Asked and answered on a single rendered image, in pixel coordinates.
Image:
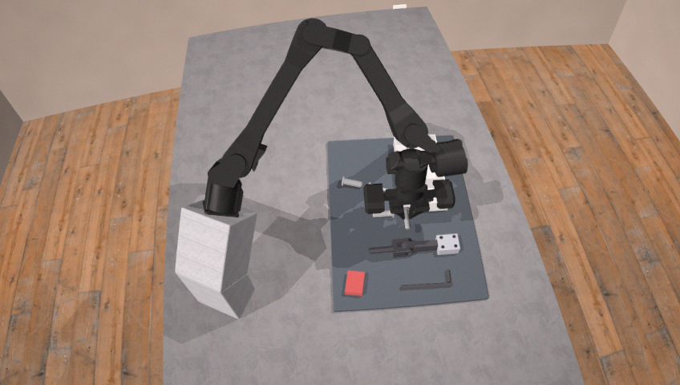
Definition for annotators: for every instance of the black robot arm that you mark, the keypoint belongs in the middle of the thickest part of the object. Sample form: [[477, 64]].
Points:
[[224, 194]]

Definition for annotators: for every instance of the white headed pin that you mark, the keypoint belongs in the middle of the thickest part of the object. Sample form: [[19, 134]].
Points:
[[386, 213], [355, 183]]

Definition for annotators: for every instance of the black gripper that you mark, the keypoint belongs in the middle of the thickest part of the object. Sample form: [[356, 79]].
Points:
[[374, 197]]

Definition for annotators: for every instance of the grey metal clevis fork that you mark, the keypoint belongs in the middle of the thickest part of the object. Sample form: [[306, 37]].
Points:
[[406, 252]]

